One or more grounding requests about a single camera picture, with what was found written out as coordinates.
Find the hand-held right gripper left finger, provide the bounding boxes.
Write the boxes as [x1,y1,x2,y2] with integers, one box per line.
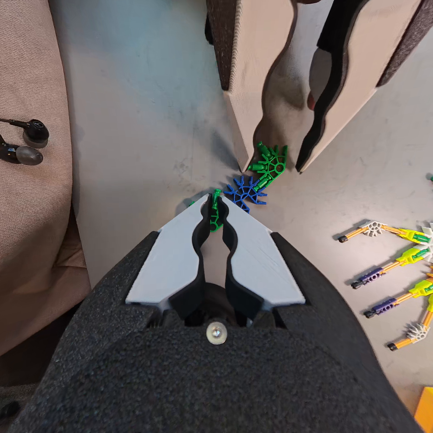
[125,193,213,319]

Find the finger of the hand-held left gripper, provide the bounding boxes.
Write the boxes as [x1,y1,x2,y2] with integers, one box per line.
[223,0,298,173]
[295,0,424,174]

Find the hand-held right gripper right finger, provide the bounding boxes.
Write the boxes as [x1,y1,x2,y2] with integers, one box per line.
[219,196,306,320]

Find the green and blue toy assembly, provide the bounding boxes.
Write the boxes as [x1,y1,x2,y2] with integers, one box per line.
[189,141,289,233]

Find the multicoloured toy hand assembly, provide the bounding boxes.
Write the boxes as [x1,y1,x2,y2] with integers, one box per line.
[338,173,433,352]

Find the grey desk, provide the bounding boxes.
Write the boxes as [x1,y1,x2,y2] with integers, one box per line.
[49,0,433,417]

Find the person's beige sweatshirt torso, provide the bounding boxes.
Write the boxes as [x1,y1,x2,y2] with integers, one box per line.
[0,0,92,386]

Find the yellow divided plastic bin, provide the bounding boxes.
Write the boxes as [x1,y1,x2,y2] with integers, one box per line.
[414,387,433,433]

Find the black wired earphones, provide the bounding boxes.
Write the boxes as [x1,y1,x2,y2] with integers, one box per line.
[0,118,50,166]

